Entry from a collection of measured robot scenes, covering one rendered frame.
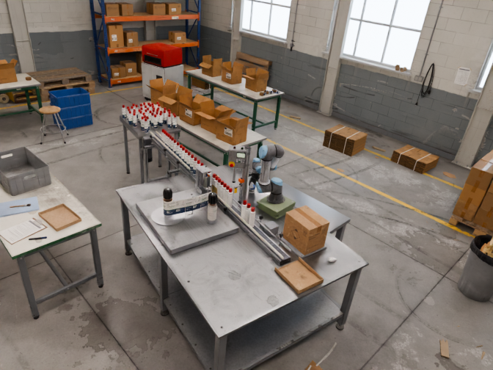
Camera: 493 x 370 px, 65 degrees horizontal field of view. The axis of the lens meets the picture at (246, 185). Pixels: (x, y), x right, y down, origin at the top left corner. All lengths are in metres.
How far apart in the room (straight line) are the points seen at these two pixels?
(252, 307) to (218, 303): 0.25
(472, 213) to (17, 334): 5.49
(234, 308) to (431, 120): 6.35
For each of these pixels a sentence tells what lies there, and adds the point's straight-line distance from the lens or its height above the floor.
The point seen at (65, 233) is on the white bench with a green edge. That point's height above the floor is 0.80.
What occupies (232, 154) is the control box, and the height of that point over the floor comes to 1.43.
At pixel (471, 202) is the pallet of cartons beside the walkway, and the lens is 6.06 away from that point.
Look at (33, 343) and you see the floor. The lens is 4.04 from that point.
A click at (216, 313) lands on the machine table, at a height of 0.83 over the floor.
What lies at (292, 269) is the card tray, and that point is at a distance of 3.28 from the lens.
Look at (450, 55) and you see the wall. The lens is 8.17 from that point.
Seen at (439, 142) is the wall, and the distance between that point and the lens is 8.45.
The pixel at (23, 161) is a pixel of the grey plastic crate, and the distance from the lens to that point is 5.00.
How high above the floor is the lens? 2.99
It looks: 30 degrees down
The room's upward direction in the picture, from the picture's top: 5 degrees clockwise
